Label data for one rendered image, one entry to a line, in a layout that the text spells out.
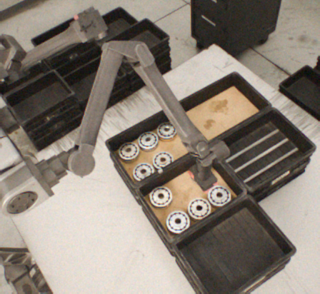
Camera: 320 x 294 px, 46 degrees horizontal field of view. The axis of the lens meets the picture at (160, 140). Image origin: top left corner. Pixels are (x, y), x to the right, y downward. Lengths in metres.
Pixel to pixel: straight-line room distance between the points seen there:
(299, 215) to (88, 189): 1.04
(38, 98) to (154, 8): 1.82
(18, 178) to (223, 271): 0.91
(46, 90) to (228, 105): 1.34
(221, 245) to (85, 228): 0.66
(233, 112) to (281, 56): 1.62
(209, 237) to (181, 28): 2.52
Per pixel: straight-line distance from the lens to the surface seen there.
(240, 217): 1.71
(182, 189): 1.75
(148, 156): 1.86
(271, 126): 1.98
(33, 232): 1.97
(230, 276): 1.62
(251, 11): 3.14
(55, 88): 2.76
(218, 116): 1.98
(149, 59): 1.17
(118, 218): 1.87
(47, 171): 1.13
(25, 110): 2.72
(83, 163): 1.13
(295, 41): 3.72
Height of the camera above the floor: 2.40
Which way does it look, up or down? 56 degrees down
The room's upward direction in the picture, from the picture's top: 8 degrees counter-clockwise
